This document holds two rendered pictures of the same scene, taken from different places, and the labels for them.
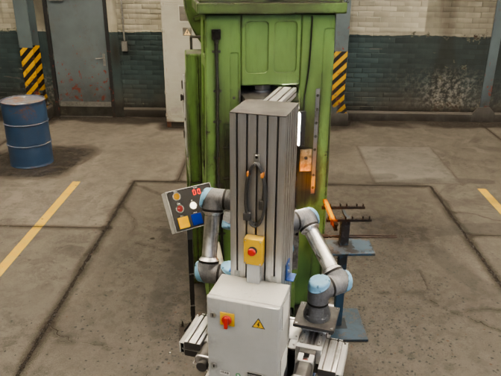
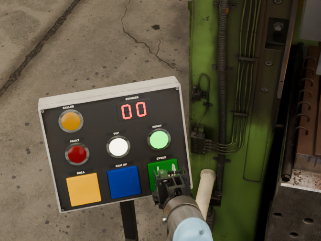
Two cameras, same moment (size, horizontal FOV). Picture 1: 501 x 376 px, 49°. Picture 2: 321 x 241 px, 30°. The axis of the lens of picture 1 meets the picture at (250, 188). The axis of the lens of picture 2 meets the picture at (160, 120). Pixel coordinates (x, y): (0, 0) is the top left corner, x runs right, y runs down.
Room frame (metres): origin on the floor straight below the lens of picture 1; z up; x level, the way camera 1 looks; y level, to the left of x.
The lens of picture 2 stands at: (2.61, -0.08, 2.23)
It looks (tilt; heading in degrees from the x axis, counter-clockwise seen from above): 50 degrees down; 25
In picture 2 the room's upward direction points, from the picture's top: 3 degrees counter-clockwise
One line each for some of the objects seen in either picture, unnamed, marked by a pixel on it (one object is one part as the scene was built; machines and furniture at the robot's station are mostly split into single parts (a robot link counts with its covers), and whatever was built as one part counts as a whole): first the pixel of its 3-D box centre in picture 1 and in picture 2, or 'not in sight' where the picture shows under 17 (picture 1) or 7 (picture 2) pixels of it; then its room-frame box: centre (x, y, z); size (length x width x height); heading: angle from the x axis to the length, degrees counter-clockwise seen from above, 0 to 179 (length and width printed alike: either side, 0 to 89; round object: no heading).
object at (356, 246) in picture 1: (343, 244); not in sight; (3.54, -0.68, 0.71); 0.40 x 0.30 x 0.02; 92
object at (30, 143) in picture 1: (27, 130); not in sight; (7.21, 3.04, 0.44); 0.59 x 0.59 x 0.88
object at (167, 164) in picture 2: not in sight; (163, 174); (3.40, 0.28, 1.01); 0.07 x 0.05 x 0.07; 124
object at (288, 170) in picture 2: not in sight; (293, 122); (3.74, 0.03, 0.93); 0.40 x 0.03 x 0.03; 9
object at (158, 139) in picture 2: not in sight; (158, 139); (3.44, 0.30, 1.09); 0.05 x 0.03 x 0.04; 99
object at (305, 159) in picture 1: (305, 160); not in sight; (3.80, -0.40, 1.27); 0.09 x 0.02 x 0.17; 99
